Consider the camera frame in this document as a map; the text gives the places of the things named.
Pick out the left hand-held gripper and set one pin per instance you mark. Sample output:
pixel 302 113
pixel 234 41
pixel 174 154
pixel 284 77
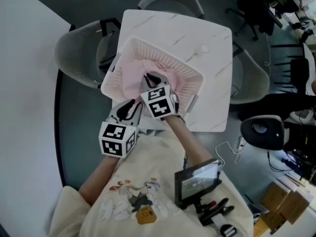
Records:
pixel 118 139

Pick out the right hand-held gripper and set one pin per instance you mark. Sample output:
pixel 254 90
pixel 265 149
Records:
pixel 159 102

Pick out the pink clothes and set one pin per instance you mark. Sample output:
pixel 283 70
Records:
pixel 133 78

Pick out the white plastic basket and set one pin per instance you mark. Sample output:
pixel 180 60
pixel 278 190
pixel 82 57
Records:
pixel 170 65

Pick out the person's right forearm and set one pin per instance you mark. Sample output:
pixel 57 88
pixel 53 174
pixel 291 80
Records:
pixel 190 142

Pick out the person's left forearm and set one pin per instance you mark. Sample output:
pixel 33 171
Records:
pixel 98 181

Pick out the black wristband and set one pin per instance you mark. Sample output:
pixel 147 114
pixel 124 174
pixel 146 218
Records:
pixel 181 118

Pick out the small white cap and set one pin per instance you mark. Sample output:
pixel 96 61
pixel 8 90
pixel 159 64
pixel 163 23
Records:
pixel 204 48

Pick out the cream printed shirt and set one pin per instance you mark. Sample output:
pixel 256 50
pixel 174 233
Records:
pixel 128 181

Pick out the black chest monitor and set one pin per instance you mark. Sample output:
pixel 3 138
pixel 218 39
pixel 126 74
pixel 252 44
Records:
pixel 195 181

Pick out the white and black round device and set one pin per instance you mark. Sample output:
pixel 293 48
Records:
pixel 264 132

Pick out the black office chair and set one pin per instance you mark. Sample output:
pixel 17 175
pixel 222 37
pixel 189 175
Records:
pixel 256 9

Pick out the black equipment cart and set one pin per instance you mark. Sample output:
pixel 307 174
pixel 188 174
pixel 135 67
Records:
pixel 302 152

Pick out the small cardboard box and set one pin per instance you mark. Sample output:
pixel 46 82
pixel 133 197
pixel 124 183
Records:
pixel 269 222

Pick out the large cardboard box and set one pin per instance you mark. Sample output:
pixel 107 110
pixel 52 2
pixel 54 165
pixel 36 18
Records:
pixel 286 201

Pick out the black monitor mount clamp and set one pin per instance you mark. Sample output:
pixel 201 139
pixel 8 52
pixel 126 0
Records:
pixel 214 210

